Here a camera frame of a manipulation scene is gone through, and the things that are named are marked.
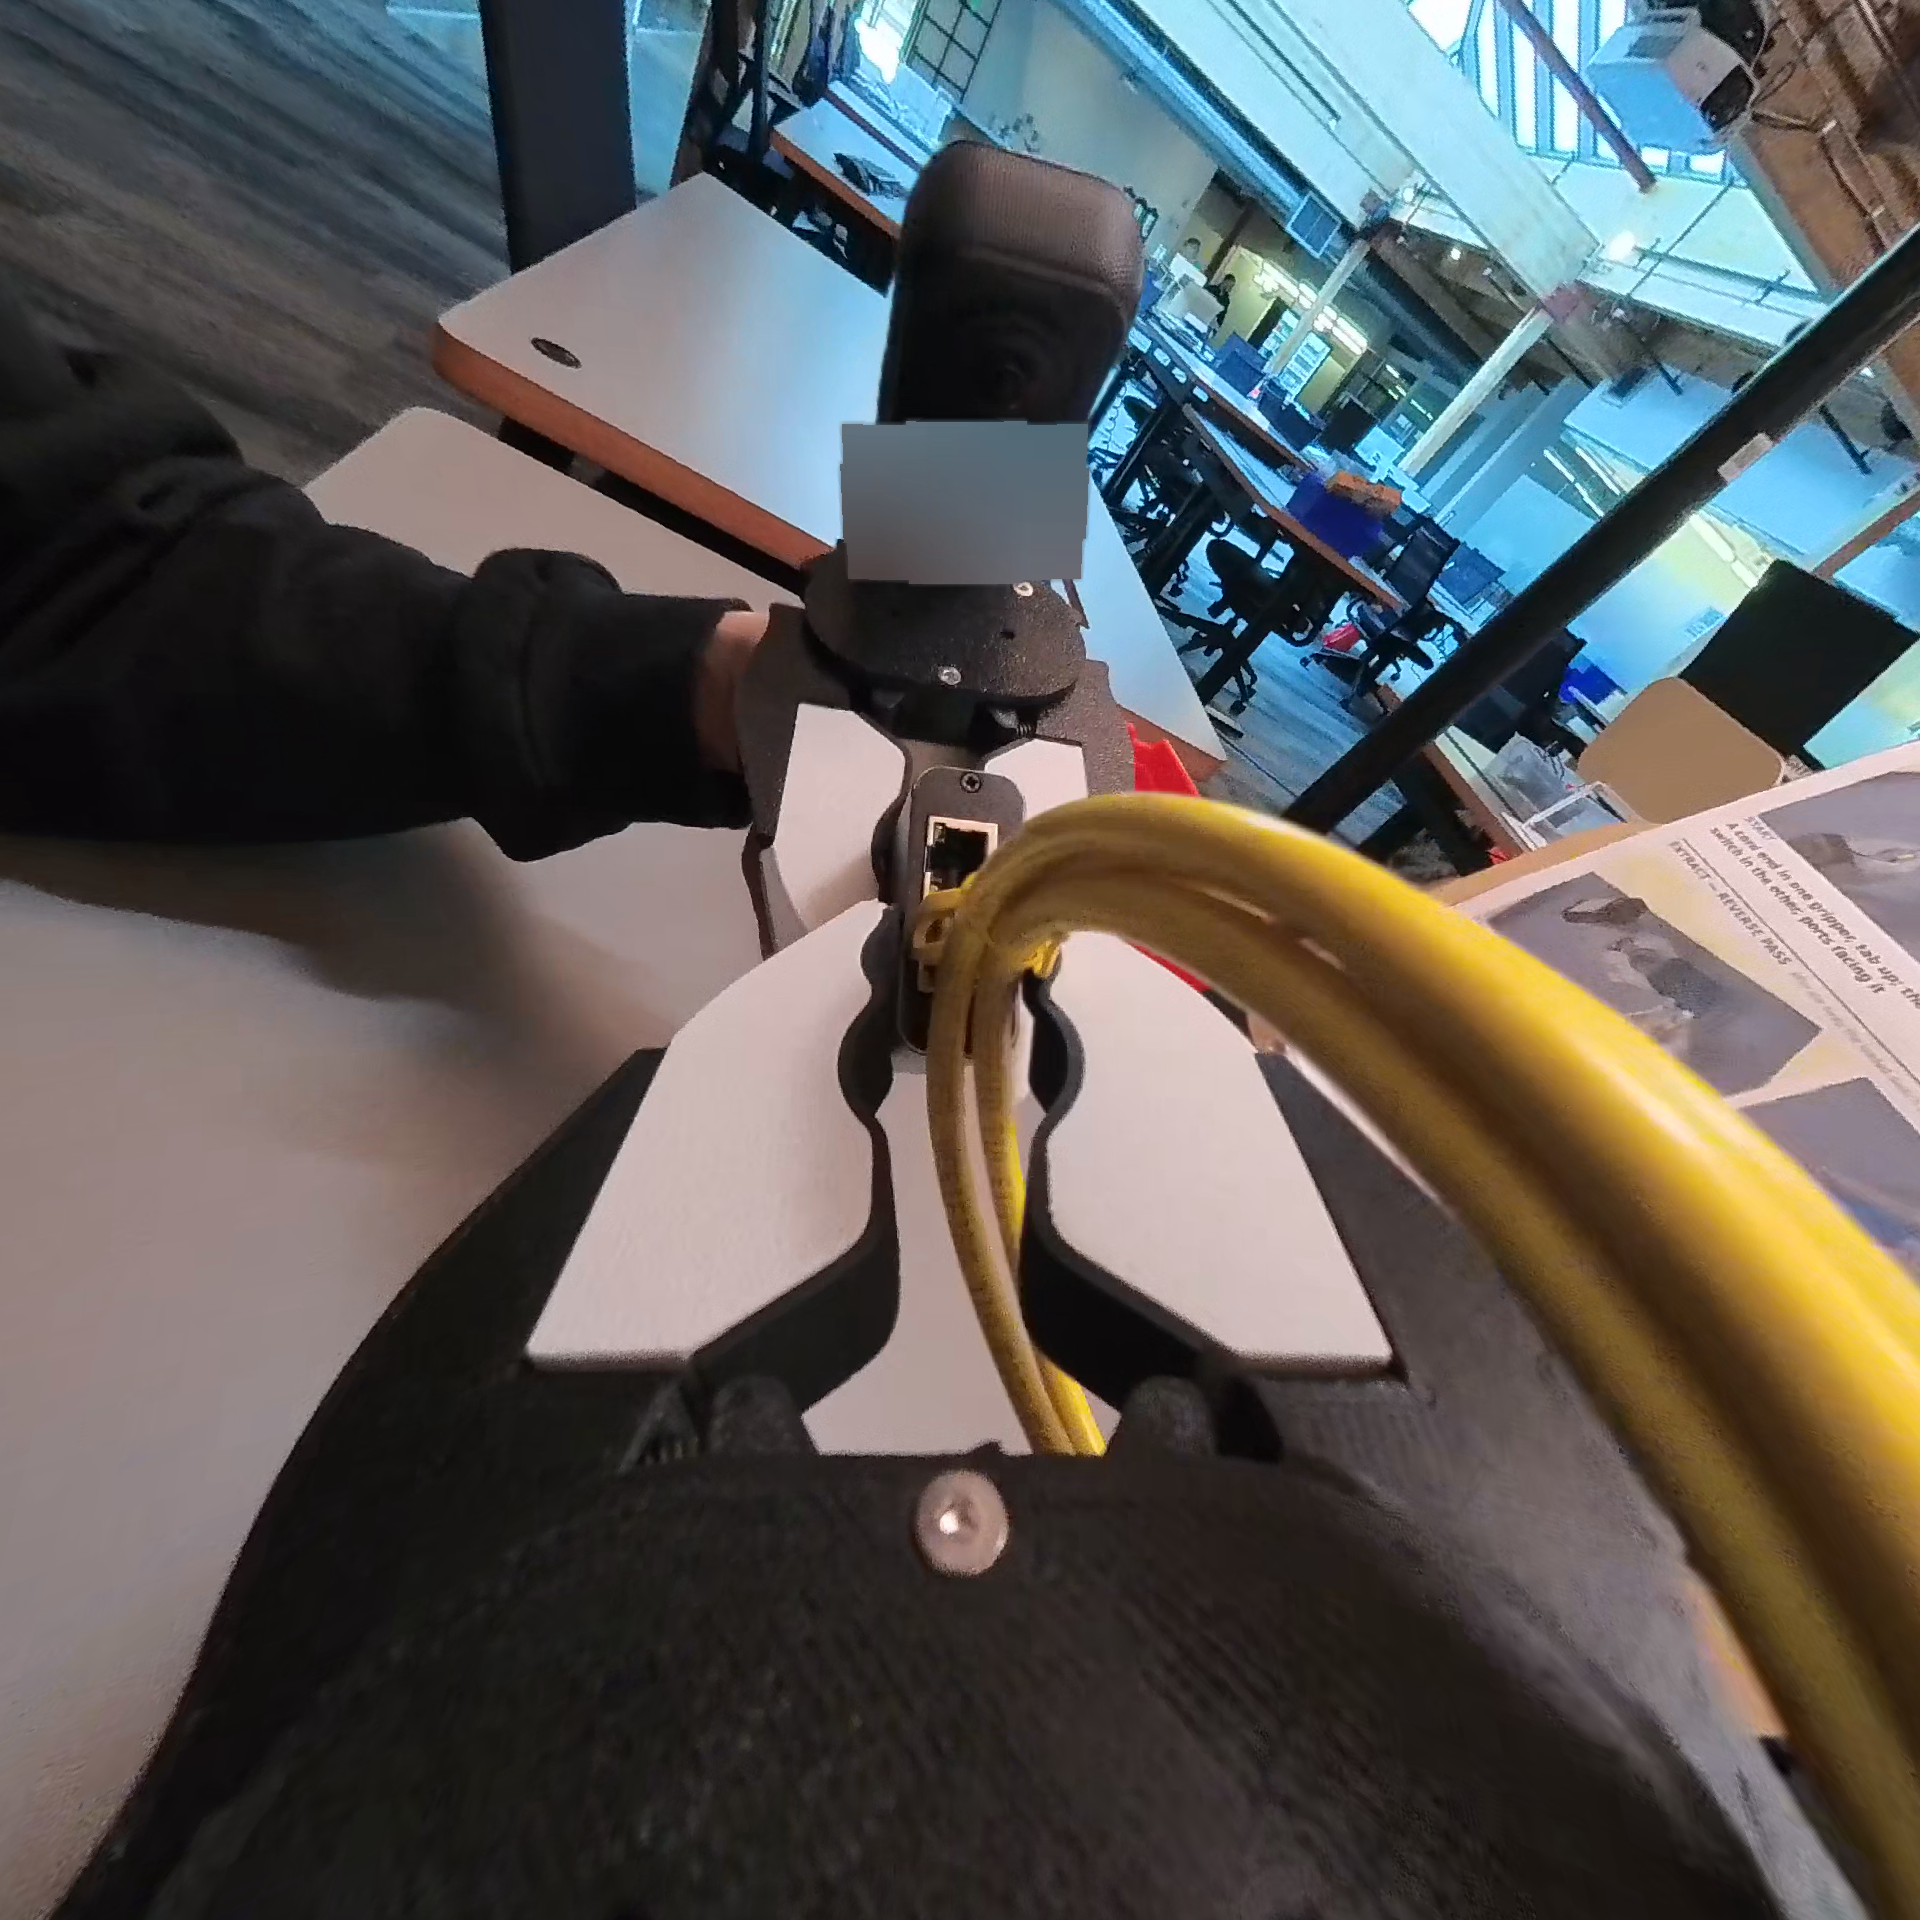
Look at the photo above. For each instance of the dark steel column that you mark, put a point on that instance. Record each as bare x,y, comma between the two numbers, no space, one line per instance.
554,121

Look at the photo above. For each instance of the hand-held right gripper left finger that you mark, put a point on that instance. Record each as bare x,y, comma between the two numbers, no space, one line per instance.
721,1201

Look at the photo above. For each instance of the black office chair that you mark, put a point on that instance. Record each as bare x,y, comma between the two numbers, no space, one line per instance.
1418,571

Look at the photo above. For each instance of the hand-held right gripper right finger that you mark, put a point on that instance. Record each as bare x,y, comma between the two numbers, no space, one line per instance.
1201,1201

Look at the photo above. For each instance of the black monitor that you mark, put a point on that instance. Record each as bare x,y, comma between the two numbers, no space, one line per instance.
1800,661

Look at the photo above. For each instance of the blue storage bin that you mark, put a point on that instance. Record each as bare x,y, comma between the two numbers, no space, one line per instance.
1334,499

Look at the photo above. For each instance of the person's left forearm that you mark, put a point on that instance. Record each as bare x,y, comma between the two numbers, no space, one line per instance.
300,674

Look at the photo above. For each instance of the black network switch box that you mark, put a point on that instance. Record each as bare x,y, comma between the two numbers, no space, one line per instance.
960,853

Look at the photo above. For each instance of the white ceiling unit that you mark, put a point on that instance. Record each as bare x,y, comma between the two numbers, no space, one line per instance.
1665,75

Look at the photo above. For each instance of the person's left hand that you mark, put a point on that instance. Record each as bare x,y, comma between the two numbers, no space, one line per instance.
723,691

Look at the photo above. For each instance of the tan rounded board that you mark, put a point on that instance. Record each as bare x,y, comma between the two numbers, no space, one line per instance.
1680,750

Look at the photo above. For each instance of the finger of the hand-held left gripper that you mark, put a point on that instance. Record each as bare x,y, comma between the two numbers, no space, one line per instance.
1058,773
825,810

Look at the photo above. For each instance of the printed instruction sheet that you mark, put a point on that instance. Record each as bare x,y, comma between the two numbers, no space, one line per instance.
1650,960

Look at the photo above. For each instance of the wood-edged office table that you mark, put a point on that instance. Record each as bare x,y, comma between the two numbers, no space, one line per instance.
674,330

